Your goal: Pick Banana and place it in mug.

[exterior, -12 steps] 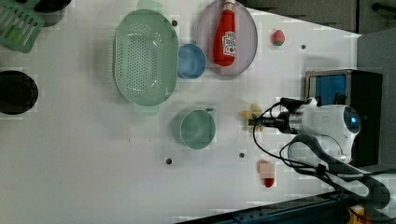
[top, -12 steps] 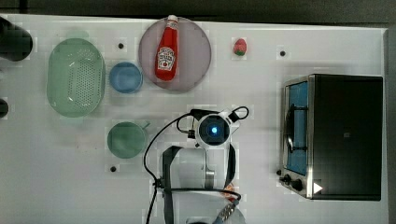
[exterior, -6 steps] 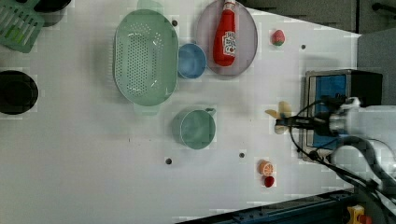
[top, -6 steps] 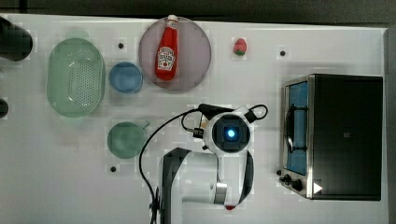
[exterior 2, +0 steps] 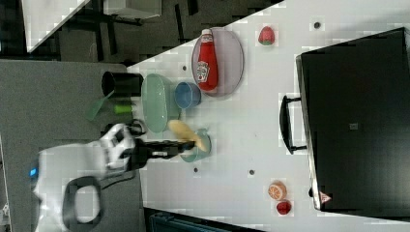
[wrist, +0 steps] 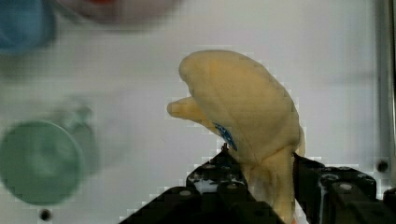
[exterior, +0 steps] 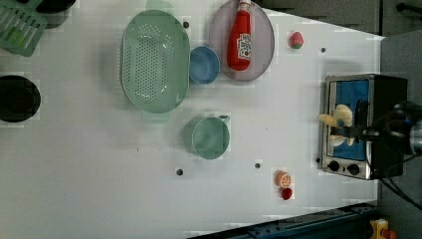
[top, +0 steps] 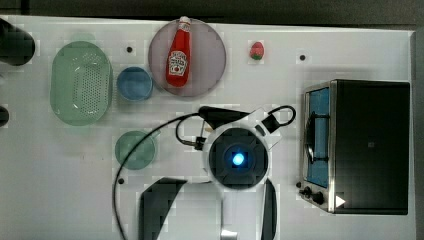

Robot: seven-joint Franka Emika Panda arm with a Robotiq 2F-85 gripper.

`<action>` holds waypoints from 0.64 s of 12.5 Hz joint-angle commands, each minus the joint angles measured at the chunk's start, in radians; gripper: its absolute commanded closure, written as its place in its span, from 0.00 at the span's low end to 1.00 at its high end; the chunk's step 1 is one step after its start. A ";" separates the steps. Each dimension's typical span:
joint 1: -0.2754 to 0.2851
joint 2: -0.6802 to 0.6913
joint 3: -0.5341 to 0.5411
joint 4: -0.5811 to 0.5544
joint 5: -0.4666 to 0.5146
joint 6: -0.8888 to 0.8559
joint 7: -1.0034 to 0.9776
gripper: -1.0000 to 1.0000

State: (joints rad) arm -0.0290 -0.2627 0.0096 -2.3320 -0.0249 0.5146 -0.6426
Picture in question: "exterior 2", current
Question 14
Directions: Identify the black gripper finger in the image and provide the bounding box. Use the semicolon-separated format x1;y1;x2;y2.
161;140;195;151
152;150;193;160

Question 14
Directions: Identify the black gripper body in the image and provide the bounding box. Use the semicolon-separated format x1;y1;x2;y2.
128;138;167;170

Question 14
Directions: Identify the yellow peeled toy banana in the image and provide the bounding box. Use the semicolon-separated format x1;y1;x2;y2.
167;120;208;152

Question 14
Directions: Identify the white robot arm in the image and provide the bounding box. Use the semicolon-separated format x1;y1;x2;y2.
30;120;207;232

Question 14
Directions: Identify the green mug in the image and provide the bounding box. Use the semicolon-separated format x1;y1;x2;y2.
181;129;212;162

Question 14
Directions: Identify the green perforated colander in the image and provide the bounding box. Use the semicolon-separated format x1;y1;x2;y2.
141;73;181;133

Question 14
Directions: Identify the blue bowl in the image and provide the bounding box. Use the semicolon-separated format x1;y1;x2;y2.
175;82;201;109

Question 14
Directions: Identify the green spatula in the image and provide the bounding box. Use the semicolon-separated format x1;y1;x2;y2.
85;91;133;121

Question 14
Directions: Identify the black cylindrical cup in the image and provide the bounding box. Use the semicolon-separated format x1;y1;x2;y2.
102;72;144;98

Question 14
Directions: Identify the red ketchup bottle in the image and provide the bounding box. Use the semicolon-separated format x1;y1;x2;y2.
196;29;219;91

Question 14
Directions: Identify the toy orange half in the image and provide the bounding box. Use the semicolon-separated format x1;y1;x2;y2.
268;181;287;201

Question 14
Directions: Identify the grey round plate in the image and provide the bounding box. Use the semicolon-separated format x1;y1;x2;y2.
191;28;244;97

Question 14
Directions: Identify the small red toy fruit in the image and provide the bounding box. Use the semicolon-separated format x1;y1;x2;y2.
277;200;292;215

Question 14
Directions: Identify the toy strawberry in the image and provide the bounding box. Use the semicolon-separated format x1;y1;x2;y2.
258;26;276;45

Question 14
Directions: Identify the black toaster oven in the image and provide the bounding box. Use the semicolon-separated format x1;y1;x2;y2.
295;27;410;221

